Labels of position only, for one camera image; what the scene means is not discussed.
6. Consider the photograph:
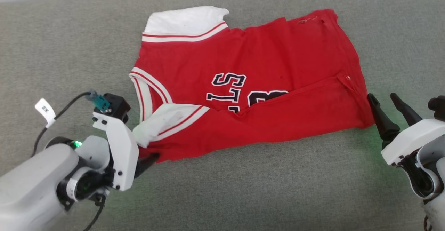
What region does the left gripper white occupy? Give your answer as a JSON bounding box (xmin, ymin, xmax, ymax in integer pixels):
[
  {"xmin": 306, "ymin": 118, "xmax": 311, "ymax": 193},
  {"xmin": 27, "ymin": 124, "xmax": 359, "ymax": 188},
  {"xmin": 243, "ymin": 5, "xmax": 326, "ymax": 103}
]
[{"xmin": 92, "ymin": 111, "xmax": 161, "ymax": 192}]

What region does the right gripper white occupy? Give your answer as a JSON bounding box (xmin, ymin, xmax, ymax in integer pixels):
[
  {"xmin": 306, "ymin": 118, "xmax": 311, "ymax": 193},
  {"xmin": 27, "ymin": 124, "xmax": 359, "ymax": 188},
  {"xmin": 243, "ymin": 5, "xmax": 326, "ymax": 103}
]
[{"xmin": 367, "ymin": 92, "xmax": 445, "ymax": 166}]

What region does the red basketball jersey white trim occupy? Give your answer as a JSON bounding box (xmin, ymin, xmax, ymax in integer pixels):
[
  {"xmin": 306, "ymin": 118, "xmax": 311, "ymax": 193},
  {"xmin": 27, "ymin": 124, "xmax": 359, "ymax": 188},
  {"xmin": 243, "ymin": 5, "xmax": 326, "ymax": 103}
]
[{"xmin": 129, "ymin": 6, "xmax": 375, "ymax": 164}]

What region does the grey fabric sofa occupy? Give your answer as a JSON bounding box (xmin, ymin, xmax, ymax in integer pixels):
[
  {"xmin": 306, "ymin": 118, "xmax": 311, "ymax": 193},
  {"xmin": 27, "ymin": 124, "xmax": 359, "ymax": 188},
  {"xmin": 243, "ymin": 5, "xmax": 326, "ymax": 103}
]
[{"xmin": 0, "ymin": 0, "xmax": 445, "ymax": 231}]

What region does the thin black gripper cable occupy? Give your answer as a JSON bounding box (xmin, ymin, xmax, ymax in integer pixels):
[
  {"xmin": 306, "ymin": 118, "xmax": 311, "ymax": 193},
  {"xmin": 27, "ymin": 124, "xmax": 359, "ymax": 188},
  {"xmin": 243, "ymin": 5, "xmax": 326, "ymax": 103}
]
[{"xmin": 83, "ymin": 193, "xmax": 106, "ymax": 231}]

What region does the teal cable connector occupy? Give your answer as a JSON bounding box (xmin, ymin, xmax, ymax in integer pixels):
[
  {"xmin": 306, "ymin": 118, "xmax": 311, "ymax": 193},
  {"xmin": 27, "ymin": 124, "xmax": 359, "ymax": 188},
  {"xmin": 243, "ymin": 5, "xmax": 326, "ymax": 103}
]
[{"xmin": 85, "ymin": 90, "xmax": 111, "ymax": 113}]

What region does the thin black camera cable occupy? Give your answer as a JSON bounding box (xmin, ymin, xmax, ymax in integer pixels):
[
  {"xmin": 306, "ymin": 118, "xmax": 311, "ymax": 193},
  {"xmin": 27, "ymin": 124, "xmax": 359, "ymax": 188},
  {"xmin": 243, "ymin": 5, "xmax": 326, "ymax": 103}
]
[{"xmin": 32, "ymin": 92, "xmax": 92, "ymax": 157}]

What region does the white cable label tag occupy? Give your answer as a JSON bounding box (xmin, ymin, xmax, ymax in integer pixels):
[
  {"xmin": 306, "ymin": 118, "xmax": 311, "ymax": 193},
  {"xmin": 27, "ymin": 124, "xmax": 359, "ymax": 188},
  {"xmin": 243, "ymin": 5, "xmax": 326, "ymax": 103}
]
[{"xmin": 35, "ymin": 98, "xmax": 56, "ymax": 129}]

